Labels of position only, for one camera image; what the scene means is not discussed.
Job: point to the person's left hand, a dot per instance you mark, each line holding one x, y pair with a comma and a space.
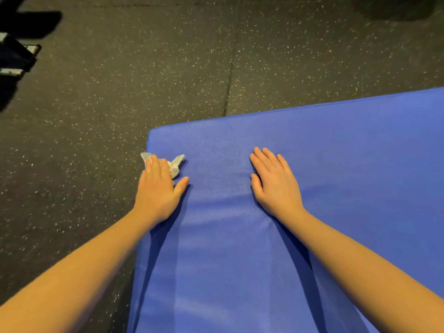
156, 199

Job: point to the person's right hand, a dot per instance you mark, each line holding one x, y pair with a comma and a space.
277, 190

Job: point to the person's right middle finger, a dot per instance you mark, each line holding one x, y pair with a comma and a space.
265, 161

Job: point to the person's left thumb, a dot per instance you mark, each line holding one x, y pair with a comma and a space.
181, 186

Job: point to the person's right thumb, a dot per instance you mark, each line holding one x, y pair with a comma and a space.
256, 185

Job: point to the person's right little finger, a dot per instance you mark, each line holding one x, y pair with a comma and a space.
285, 164

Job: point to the person's left middle finger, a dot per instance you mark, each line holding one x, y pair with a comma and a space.
156, 165

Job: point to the white wipe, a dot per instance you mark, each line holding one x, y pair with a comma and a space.
174, 165

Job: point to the person's right forearm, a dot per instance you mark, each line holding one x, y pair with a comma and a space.
364, 270

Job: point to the person's left forearm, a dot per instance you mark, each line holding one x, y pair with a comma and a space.
79, 270

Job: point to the blue padded mat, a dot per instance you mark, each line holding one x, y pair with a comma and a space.
329, 152

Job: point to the black equipment with white labels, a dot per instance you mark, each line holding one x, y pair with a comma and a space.
15, 55

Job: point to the dark equipment base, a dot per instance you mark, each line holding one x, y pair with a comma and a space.
392, 6

